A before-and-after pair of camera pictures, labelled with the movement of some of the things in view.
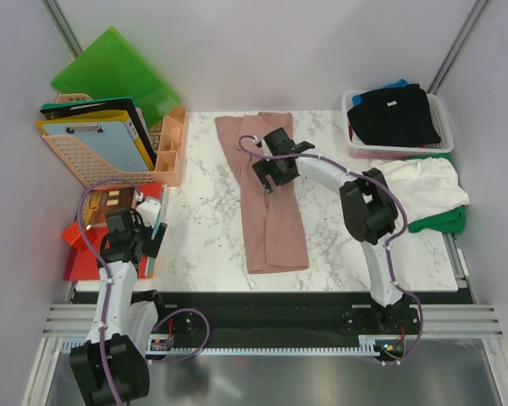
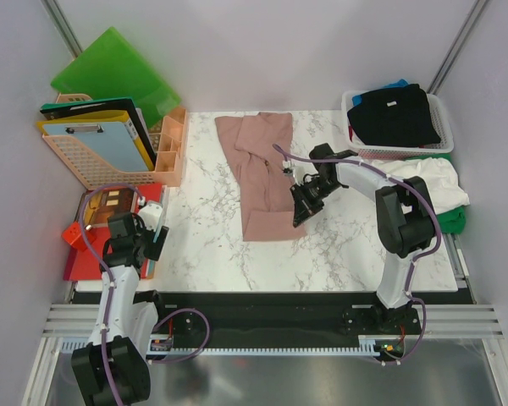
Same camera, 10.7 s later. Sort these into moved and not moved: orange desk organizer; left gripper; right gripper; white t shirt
Moved: right gripper
Not moved: orange desk organizer; white t shirt; left gripper
